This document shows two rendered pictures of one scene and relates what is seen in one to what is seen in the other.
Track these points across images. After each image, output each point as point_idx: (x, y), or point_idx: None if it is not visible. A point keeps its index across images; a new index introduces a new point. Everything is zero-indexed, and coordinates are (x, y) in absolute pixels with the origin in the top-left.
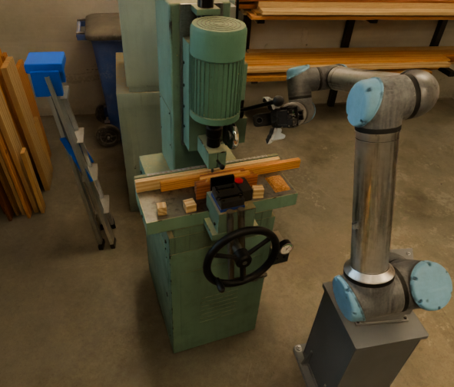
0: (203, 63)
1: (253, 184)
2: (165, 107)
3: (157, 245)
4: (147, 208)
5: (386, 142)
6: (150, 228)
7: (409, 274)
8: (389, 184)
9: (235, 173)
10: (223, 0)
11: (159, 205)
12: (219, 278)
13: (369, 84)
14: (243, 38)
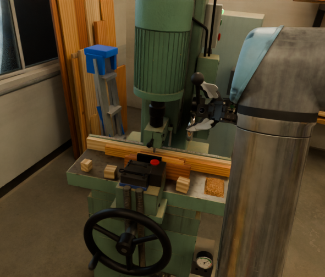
0: (137, 29)
1: (185, 177)
2: None
3: None
4: (81, 161)
5: (270, 135)
6: (69, 178)
7: None
8: (268, 215)
9: (167, 159)
10: None
11: (84, 161)
12: (99, 254)
13: (257, 28)
14: (177, 6)
